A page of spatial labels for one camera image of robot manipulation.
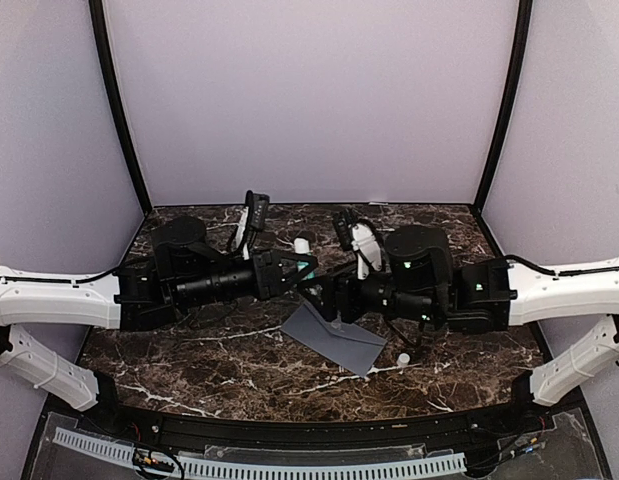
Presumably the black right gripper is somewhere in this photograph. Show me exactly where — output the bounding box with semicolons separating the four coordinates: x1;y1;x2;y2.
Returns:
297;258;441;324

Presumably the green white glue stick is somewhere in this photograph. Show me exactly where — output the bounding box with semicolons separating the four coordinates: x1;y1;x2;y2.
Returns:
294;237;315;287

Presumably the blue-grey envelope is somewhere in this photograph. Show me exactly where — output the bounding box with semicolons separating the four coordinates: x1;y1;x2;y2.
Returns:
281;302;387;377

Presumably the white glue stick cap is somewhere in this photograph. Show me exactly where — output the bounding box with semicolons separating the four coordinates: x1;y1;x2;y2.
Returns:
396;353;410;368

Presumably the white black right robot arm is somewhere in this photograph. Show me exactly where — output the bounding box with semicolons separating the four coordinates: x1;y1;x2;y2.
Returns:
298;225;619;434

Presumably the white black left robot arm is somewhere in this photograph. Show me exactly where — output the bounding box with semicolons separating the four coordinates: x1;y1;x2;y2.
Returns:
0;217;318;436

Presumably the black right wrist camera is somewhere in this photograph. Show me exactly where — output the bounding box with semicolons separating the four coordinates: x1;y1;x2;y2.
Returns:
332;209;357;251

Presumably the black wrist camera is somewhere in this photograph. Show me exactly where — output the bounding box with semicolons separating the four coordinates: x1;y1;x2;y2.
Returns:
332;209;357;251
245;190;270;232

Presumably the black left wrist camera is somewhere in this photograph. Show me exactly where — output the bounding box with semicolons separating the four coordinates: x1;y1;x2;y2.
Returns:
245;190;270;232

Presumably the black front table rail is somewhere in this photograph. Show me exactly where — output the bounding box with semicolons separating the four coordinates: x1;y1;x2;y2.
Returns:
79;403;548;451

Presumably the white slotted cable duct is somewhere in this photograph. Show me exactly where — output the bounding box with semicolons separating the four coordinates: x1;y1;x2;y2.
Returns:
53;428;467;479

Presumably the black right frame post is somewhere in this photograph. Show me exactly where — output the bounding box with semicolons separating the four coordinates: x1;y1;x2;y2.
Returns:
471;0;534;216

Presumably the black frame post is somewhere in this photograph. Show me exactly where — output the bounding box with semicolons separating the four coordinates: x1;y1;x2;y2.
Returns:
88;0;153;216
471;0;534;216

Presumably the black left frame post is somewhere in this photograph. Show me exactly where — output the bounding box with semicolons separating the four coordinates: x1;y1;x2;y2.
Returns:
88;0;153;216

